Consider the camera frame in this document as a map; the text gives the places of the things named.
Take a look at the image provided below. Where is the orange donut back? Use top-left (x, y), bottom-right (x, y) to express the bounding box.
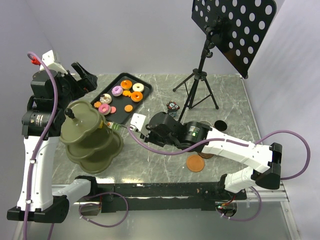
top-left (120, 79), bottom-right (133, 91)

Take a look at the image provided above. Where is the pink round cookie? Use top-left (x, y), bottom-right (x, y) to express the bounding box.
top-left (110, 106), bottom-right (117, 114)

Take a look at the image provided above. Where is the striped ceramic cup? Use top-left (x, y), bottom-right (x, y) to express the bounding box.
top-left (200, 120), bottom-right (212, 126)

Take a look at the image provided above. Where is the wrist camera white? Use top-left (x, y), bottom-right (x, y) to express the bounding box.
top-left (41, 50), bottom-right (68, 74)
top-left (130, 113), bottom-right (149, 135)

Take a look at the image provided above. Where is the orange flower cookie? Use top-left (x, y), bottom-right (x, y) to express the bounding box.
top-left (93, 101), bottom-right (102, 109)

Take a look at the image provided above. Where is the yellow cake block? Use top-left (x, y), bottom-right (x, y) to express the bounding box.
top-left (98, 121), bottom-right (104, 129)

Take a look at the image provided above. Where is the orange donut front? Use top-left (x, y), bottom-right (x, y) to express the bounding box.
top-left (130, 91), bottom-right (143, 103)

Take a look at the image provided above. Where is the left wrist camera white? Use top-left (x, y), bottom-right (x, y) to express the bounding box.
top-left (41, 50), bottom-right (68, 74)

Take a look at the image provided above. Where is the black base frame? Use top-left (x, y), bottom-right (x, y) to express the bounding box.
top-left (82, 182), bottom-right (247, 213)

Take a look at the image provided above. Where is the black music stand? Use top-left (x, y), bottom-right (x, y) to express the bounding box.
top-left (180, 0), bottom-right (277, 111)

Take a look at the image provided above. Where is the purple frosted donut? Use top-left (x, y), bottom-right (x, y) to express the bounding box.
top-left (111, 85), bottom-right (124, 97)

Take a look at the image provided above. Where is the black cartoon figurine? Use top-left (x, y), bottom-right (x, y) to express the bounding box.
top-left (166, 101), bottom-right (180, 118)

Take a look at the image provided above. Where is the green layered cake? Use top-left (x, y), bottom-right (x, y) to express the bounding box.
top-left (107, 121), bottom-right (121, 131)

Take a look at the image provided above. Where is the orange round cookie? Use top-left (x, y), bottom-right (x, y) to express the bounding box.
top-left (124, 104), bottom-right (133, 113)

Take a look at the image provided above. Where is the black serving tray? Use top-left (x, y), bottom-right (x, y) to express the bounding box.
top-left (90, 72), bottom-right (153, 125)

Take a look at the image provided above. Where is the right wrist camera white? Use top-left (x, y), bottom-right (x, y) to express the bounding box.
top-left (130, 113), bottom-right (149, 135)

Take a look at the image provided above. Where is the green three-tier serving stand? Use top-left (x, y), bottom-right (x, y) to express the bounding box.
top-left (60, 100), bottom-right (124, 174)

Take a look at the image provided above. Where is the chocolate sprinkle donut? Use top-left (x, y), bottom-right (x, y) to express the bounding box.
top-left (99, 93), bottom-right (112, 104)

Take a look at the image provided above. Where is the white cream donut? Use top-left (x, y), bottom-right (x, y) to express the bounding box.
top-left (132, 82), bottom-right (145, 93)

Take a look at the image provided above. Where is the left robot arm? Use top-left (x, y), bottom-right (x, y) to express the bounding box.
top-left (6, 62), bottom-right (99, 224)

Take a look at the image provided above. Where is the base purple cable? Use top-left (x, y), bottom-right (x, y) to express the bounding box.
top-left (78, 191), bottom-right (130, 228)

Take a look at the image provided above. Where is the orange coaster front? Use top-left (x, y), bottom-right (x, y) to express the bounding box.
top-left (186, 155), bottom-right (205, 173)

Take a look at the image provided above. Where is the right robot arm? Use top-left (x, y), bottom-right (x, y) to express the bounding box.
top-left (130, 112), bottom-right (282, 200)

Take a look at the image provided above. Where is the orange donut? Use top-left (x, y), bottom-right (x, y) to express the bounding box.
top-left (120, 79), bottom-right (133, 91)
top-left (130, 91), bottom-right (143, 103)

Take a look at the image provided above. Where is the orange star cookie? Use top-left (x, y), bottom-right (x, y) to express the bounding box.
top-left (122, 90), bottom-right (132, 97)

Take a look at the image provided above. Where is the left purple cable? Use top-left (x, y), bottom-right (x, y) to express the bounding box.
top-left (22, 51), bottom-right (60, 240)

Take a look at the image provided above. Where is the dark brown mug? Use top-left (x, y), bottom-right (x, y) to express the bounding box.
top-left (213, 120), bottom-right (228, 132)

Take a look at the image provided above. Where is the dark brown coaster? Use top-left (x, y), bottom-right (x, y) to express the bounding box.
top-left (198, 152), bottom-right (214, 159)

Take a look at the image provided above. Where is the pink frosted donut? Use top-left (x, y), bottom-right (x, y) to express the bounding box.
top-left (98, 103), bottom-right (111, 116)

